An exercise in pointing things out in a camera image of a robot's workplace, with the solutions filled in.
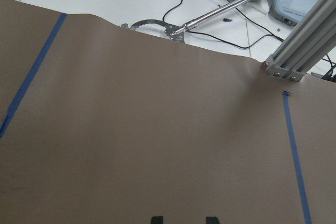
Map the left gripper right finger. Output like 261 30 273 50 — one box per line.
205 217 219 224

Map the metal reacher grabber tool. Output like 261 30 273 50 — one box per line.
121 0 252 42

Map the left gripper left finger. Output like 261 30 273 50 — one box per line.
151 216 164 224

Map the black cable on table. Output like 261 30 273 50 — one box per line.
162 0 286 50

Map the aluminium extrusion camera post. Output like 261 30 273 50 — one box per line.
265 0 335 81

